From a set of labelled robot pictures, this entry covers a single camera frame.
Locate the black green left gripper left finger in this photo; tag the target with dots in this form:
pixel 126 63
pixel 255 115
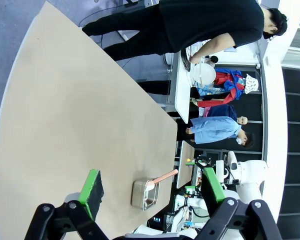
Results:
pixel 93 192

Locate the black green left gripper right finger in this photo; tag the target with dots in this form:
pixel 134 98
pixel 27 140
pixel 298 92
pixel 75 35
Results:
pixel 212 187

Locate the white round plate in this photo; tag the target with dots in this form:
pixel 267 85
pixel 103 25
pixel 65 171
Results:
pixel 205 73

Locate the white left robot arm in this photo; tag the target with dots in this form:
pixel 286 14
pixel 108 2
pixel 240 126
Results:
pixel 145 231

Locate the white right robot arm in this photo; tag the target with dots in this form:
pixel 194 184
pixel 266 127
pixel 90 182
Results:
pixel 250 175

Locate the person's right forearm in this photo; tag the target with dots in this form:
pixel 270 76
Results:
pixel 215 46

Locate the person's right hand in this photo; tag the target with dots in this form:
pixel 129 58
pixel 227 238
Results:
pixel 194 59

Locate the small beige table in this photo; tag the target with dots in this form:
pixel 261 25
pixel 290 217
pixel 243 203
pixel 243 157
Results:
pixel 186 162

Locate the rectangular steel tin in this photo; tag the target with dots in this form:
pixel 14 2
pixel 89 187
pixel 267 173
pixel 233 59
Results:
pixel 140 197

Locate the person with face mask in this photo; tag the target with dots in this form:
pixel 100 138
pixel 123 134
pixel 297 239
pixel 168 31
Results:
pixel 246 140

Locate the person in blue shirt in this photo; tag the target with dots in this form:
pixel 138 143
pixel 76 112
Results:
pixel 215 128

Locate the white side table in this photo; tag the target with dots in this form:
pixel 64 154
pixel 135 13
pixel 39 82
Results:
pixel 183 100

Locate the red and blue garment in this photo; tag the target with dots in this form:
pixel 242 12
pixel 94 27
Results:
pixel 227 85

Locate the patterned white hat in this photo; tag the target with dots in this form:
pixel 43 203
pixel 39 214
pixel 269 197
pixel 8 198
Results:
pixel 252 83

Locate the person in black clothes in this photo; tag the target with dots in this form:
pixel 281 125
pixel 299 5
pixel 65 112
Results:
pixel 202 20

